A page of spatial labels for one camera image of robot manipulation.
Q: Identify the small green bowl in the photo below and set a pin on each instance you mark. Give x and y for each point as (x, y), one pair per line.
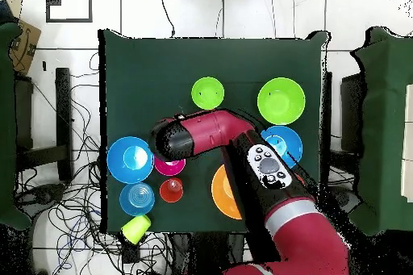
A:
(207, 93)

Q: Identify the large yellow bowl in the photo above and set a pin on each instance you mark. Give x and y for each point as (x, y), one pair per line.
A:
(222, 197)

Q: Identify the large blue bowl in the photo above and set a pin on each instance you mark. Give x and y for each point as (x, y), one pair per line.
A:
(119, 159)
(290, 139)

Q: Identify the small ribbed blue bowl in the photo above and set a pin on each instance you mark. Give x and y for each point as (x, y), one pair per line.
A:
(137, 199)

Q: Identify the green cup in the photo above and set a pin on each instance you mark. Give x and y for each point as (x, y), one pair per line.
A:
(135, 228)

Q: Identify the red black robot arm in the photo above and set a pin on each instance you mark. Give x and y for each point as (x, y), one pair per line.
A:
(209, 130)

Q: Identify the small pink bowl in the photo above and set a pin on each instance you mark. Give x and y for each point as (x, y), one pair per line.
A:
(169, 168)

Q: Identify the orange cup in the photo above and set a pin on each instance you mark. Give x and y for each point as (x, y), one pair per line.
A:
(171, 191)

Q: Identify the large green bowl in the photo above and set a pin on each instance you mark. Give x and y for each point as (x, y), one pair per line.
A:
(281, 100)

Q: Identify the dark green table cloth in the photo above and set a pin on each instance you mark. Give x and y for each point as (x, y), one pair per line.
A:
(145, 78)

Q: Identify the black power strip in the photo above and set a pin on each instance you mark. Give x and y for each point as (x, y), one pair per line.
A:
(130, 250)

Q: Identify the black floor stand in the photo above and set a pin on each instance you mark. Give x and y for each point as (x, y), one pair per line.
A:
(63, 110)
(351, 110)

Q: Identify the grey base leg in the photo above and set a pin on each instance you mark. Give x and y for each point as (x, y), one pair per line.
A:
(345, 199)

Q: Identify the black chair base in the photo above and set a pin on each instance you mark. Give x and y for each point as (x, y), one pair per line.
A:
(38, 196)

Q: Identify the green cloth covered table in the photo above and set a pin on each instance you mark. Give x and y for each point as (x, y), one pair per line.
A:
(387, 94)
(6, 126)

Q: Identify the cardboard box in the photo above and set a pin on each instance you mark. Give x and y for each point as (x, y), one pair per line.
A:
(25, 46)

